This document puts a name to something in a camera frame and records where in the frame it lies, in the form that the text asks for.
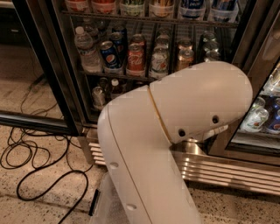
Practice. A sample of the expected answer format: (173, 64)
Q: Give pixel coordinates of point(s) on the white green soda can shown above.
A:
(159, 63)

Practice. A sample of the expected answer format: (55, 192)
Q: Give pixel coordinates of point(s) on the blue pepsi can behind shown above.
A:
(118, 41)

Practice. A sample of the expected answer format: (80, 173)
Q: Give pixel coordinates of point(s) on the brown bottle white label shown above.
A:
(116, 88)

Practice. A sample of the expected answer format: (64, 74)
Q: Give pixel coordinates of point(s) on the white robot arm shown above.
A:
(137, 129)

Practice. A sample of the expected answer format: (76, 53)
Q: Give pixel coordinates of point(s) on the green silver soda can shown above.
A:
(212, 56)

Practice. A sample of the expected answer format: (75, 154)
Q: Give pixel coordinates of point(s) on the open glass fridge door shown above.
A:
(34, 81)

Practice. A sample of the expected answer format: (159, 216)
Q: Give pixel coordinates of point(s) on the red coca cola can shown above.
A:
(135, 62)

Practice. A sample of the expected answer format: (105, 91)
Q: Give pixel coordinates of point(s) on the clear plastic storage bin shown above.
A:
(106, 207)

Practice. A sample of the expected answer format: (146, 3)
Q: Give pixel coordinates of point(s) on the blue pepsi can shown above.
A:
(118, 41)
(110, 55)

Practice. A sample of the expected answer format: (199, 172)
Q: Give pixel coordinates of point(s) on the white green can right compartment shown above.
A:
(256, 116)

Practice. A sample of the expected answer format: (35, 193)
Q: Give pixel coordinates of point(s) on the blue pepsi can front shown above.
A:
(110, 55)

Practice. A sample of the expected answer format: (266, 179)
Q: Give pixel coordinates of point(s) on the blue can right compartment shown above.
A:
(273, 123)

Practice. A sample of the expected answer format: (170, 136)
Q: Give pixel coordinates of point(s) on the large water bottle middle shelf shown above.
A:
(89, 56)

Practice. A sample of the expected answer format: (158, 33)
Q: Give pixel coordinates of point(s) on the silver can bottom shelf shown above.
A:
(99, 98)

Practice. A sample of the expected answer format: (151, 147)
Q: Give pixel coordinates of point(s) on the gold orange soda can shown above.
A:
(185, 59)

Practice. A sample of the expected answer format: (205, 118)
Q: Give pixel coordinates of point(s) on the stainless steel fridge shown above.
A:
(250, 41)

